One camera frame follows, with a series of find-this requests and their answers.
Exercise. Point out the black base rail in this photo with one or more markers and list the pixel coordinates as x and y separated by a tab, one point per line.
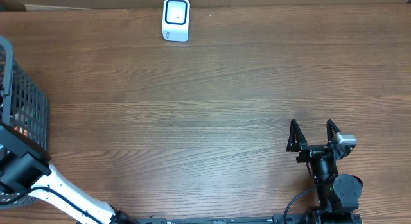
275	219

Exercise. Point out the dark grey plastic basket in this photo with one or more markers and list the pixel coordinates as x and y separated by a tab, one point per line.
23	104

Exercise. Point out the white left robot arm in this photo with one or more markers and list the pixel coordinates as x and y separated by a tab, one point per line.
26	171

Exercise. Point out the orange tissue pack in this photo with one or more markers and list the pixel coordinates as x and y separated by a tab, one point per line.
21	130

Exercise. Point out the white barcode scanner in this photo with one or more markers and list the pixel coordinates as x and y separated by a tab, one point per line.
175	20

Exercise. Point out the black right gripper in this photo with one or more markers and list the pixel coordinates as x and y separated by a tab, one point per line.
297	143

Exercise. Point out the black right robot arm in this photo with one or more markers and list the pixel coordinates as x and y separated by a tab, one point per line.
337	194

